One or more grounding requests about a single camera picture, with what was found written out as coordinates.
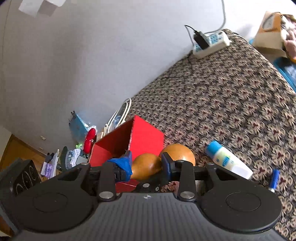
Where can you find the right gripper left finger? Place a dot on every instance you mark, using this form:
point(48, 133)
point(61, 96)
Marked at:
point(122, 167)

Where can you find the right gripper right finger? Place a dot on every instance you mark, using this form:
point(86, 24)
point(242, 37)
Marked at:
point(169, 167)

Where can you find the orange gourd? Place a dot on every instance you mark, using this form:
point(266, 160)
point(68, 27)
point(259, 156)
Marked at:
point(146, 165)

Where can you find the white blue-capped lotion tube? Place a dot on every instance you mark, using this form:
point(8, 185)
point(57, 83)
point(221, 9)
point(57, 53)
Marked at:
point(226, 159)

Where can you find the blue white marker pen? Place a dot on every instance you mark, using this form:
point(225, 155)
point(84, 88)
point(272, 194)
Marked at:
point(274, 180)

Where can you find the red cardboard box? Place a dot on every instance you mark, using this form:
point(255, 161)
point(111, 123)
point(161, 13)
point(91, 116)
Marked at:
point(136, 135)

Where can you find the red round toy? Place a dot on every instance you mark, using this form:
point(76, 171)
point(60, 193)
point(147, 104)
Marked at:
point(89, 141)

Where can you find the blue plastic bag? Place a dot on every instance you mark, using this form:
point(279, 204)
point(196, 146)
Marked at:
point(78, 128)

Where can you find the floral patterned tablecloth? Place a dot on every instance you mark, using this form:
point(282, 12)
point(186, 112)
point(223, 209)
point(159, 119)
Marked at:
point(234, 96)

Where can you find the black speaker box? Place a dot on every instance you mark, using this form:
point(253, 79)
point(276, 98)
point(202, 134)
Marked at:
point(20, 176)

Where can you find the black plug adapter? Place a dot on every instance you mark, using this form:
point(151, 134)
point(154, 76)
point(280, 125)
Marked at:
point(201, 40)

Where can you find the white power strip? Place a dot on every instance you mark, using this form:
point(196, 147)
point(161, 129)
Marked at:
point(217, 42)

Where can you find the brown cardboard box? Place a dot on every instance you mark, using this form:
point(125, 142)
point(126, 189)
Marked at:
point(274, 32)

